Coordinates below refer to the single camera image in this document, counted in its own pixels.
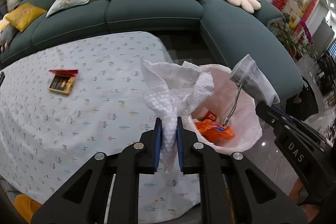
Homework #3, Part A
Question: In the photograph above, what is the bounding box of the grey drawstring pouch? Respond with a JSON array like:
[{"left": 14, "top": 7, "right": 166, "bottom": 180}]
[{"left": 221, "top": 53, "right": 281, "bottom": 127}]

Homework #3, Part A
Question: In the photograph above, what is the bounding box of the grey white plush toy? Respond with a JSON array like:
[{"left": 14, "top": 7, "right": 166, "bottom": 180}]
[{"left": 1, "top": 18, "right": 18, "bottom": 52}]

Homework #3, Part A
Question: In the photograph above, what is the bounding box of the white red paper cup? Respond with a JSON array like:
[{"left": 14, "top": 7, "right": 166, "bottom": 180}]
[{"left": 194, "top": 107, "right": 218, "bottom": 122}]

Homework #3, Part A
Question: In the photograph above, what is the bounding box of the orange plastic snack wrapper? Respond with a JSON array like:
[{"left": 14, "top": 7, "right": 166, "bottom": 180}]
[{"left": 194, "top": 119, "right": 235, "bottom": 143}]

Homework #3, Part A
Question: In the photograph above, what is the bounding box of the yellow cushion left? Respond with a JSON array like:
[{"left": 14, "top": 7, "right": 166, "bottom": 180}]
[{"left": 5, "top": 2, "right": 47, "bottom": 32}]

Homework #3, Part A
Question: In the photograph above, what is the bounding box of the red gold cigarette box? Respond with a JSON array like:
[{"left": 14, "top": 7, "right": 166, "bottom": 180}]
[{"left": 48, "top": 69, "right": 79, "bottom": 96}]

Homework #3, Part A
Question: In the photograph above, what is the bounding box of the potted green plant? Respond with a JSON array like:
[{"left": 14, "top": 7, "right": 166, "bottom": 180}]
[{"left": 270, "top": 19, "right": 316, "bottom": 59}]

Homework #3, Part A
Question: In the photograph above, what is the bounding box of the yellow stool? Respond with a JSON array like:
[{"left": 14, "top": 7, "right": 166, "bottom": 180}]
[{"left": 14, "top": 194, "right": 42, "bottom": 223}]

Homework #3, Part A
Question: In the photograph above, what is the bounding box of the dark green sectional sofa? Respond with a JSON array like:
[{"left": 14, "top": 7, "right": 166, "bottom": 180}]
[{"left": 1, "top": 0, "right": 303, "bottom": 100}]

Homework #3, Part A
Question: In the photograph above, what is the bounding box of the white paper towel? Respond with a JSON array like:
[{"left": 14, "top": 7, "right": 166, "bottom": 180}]
[{"left": 140, "top": 58, "right": 214, "bottom": 172}]

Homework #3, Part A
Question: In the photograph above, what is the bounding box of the white lined trash bin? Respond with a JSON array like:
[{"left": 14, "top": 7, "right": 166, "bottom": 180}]
[{"left": 185, "top": 64, "right": 263, "bottom": 155}]

